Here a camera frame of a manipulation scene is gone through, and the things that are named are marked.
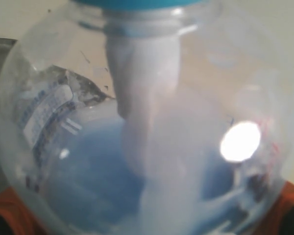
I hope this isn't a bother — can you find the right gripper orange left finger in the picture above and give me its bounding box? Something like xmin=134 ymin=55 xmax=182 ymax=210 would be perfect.
xmin=0 ymin=188 xmax=39 ymax=235

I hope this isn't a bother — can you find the blue soap pump bottle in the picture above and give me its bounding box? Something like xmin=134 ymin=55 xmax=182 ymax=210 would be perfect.
xmin=0 ymin=0 xmax=294 ymax=235

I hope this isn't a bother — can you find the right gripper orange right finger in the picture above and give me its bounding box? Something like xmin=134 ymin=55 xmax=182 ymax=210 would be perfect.
xmin=267 ymin=182 xmax=294 ymax=235

